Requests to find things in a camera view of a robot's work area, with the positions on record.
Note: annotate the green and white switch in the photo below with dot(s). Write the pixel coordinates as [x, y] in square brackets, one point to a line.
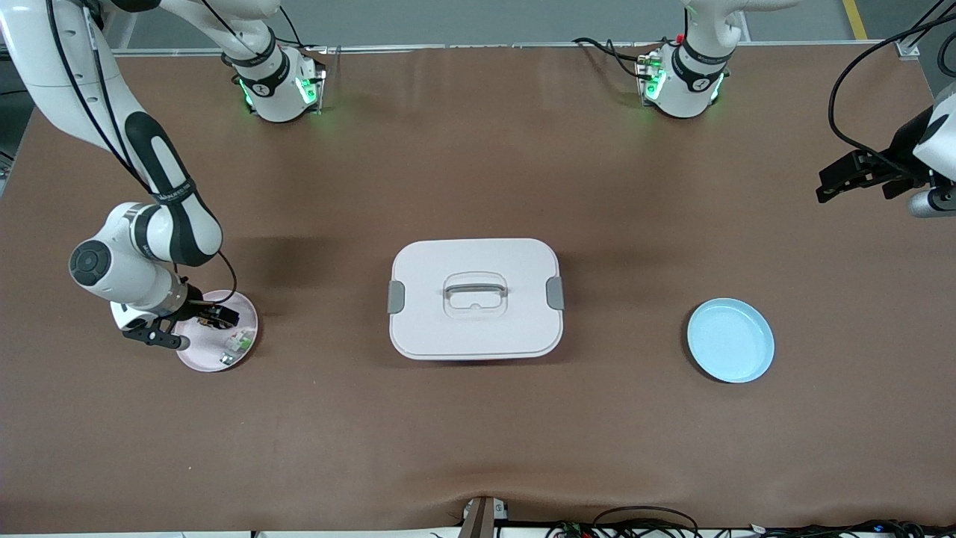
[237, 347]

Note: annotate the white lidded storage box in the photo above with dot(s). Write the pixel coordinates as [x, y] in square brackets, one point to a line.
[478, 321]

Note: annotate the light blue plate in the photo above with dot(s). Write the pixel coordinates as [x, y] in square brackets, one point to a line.
[728, 340]

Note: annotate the small white connector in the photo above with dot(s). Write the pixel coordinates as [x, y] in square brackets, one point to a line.
[499, 510]

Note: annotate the metal table edge rail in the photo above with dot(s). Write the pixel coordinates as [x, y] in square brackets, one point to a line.
[485, 47]

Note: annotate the aluminium frame post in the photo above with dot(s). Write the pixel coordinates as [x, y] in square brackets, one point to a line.
[907, 49]

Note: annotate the pink plate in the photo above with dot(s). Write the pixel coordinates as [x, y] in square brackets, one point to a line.
[213, 351]

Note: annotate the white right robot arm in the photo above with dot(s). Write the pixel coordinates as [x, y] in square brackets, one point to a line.
[89, 90]

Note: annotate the brown table mat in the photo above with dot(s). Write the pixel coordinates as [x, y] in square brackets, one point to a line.
[478, 433]

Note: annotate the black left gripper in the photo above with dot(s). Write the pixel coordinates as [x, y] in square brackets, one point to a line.
[898, 152]

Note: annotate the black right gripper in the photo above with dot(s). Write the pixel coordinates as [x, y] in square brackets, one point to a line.
[196, 300]

